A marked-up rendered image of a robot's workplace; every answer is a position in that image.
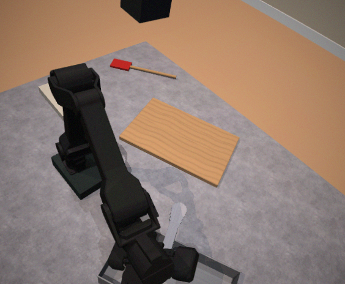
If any beige flat rectangular slab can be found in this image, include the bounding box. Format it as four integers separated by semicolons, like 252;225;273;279
38;83;64;121

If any red spatula with wooden handle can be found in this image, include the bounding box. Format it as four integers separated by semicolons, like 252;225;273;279
110;59;176;78

